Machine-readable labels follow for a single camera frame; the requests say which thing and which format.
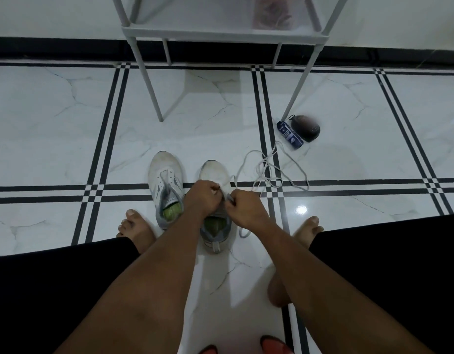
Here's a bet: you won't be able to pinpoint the person's left hand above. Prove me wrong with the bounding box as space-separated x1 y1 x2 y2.
182 180 225 218

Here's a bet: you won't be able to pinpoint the person's right hand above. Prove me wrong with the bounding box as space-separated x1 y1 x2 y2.
224 189 271 232

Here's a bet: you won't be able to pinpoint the grey white shoelace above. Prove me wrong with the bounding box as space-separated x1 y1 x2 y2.
227 141 310 239

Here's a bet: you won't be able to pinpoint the white grey sneaker shoe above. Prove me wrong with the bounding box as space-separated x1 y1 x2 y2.
197 160 233 255
147 150 186 231

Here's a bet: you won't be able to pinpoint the clear container with red lid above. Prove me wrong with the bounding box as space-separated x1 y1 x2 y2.
252 0 313 31

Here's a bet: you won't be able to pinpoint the clear box with red lid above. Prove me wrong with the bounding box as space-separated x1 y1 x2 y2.
254 0 296 30

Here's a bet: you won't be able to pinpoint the person's right forearm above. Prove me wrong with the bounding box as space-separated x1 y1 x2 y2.
255 218 434 354

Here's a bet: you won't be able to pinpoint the person's left forearm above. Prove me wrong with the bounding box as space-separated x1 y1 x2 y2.
55 211 206 354

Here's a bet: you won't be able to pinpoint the person's right foot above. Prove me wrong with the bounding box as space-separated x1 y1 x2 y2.
293 216 325 250

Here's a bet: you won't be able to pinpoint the person's foot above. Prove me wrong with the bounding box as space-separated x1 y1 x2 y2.
293 216 325 250
116 209 157 254

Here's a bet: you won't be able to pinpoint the person's left foot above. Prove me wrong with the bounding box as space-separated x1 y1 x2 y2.
116 209 157 254

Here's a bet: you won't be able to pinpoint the person's right leg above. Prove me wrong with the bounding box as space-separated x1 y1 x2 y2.
267 272 292 309

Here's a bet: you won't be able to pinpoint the grey metal shelf rack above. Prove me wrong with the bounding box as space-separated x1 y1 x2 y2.
110 0 350 123

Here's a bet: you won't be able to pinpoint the black oval polish bottle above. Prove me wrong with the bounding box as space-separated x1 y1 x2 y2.
287 114 321 144

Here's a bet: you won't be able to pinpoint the black shorts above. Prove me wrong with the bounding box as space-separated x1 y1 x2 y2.
0 213 454 354

